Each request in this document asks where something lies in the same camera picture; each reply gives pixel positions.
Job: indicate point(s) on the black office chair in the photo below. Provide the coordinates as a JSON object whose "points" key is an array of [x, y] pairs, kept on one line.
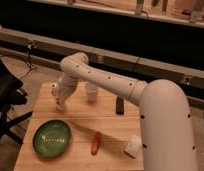
{"points": [[10, 95]]}

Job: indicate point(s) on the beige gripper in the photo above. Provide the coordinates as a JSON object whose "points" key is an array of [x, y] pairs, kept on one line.
{"points": [[60, 100]]}

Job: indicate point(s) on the white plastic cup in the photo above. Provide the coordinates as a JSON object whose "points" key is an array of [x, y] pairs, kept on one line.
{"points": [[91, 92]]}

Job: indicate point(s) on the green round plate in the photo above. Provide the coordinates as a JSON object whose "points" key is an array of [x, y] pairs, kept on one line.
{"points": [[52, 138]]}

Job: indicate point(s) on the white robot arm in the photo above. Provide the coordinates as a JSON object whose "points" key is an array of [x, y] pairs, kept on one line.
{"points": [[165, 118]]}

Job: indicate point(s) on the black rectangular block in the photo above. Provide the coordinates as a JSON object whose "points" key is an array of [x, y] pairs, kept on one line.
{"points": [[119, 106]]}

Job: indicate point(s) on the white sponge block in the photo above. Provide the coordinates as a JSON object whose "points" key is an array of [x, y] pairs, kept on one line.
{"points": [[133, 146]]}

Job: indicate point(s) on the orange carrot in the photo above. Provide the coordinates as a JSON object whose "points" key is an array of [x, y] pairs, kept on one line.
{"points": [[95, 143]]}

